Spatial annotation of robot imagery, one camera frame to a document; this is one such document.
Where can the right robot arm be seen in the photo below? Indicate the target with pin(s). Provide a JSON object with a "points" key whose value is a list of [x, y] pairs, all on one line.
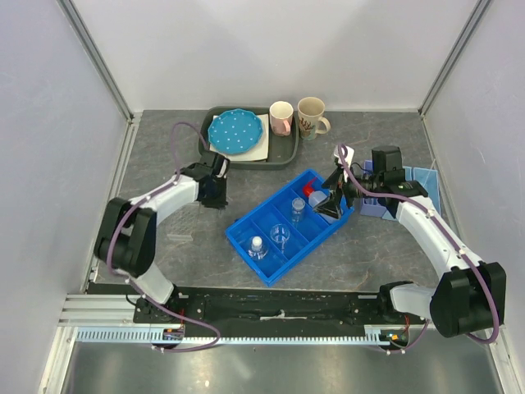
{"points": [[470, 296]]}

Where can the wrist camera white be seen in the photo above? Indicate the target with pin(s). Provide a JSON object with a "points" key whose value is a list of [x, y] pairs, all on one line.
{"points": [[222, 166], [344, 155]]}

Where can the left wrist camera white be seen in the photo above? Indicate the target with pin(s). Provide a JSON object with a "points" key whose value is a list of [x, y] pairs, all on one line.
{"points": [[222, 166]]}

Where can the purple and blue organizer bins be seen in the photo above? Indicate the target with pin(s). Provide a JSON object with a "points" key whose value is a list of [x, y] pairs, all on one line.
{"points": [[370, 207]]}

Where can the blue divided plastic tray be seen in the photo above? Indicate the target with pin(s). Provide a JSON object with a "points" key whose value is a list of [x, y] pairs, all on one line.
{"points": [[304, 238]]}

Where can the white wash bottle red cap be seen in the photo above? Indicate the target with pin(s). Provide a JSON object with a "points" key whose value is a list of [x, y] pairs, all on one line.
{"points": [[314, 197]]}

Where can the pink mug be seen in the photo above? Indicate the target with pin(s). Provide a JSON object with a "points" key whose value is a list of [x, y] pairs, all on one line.
{"points": [[281, 115]]}

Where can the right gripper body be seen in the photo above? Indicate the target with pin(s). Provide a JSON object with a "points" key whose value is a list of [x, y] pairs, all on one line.
{"points": [[350, 190]]}

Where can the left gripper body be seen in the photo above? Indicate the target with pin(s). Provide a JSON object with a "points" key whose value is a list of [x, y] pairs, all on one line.
{"points": [[217, 199]]}

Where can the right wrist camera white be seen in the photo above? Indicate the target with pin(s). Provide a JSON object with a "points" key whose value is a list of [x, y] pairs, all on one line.
{"points": [[344, 155]]}

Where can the clear glass beaker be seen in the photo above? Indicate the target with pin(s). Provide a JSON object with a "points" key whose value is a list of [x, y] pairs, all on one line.
{"points": [[280, 235]]}

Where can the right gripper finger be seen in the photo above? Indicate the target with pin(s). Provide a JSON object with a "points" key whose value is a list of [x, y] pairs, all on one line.
{"points": [[331, 206], [333, 181]]}

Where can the glass stoppered bottle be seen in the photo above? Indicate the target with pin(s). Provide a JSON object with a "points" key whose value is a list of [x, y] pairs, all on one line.
{"points": [[297, 210]]}

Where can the round glass flask white stopper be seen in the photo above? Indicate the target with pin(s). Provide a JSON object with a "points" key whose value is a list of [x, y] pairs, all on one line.
{"points": [[257, 249]]}

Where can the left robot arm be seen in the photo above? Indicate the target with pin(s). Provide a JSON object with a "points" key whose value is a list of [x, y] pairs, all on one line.
{"points": [[127, 237]]}

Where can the clear glass stirring rod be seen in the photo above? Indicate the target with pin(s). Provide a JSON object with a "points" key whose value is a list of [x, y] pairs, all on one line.
{"points": [[429, 172]]}

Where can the beige patterned mug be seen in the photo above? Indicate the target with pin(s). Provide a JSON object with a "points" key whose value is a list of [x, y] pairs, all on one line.
{"points": [[311, 118]]}

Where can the grey plastic tray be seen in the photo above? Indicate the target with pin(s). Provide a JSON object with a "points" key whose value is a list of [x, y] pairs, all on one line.
{"points": [[282, 149]]}

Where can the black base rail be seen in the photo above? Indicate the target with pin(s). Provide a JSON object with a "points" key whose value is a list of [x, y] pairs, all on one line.
{"points": [[273, 313]]}

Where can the blue polka dot plate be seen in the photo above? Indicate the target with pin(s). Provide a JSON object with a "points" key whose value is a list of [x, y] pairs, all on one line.
{"points": [[235, 131]]}

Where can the grey cable duct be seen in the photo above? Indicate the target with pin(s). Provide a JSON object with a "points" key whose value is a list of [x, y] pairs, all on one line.
{"points": [[160, 336]]}

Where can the white square plate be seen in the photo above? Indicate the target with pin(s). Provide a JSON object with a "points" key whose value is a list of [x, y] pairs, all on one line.
{"points": [[259, 152]]}

